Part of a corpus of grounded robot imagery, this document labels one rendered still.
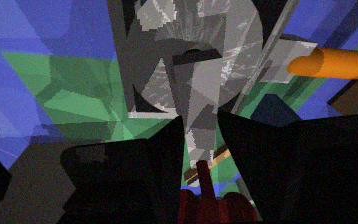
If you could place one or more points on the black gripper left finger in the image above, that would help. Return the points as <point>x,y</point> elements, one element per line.
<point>158,161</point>

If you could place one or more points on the grey cylinder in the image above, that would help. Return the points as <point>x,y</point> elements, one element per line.
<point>243,190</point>

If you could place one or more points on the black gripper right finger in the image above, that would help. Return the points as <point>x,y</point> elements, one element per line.
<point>271,159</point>

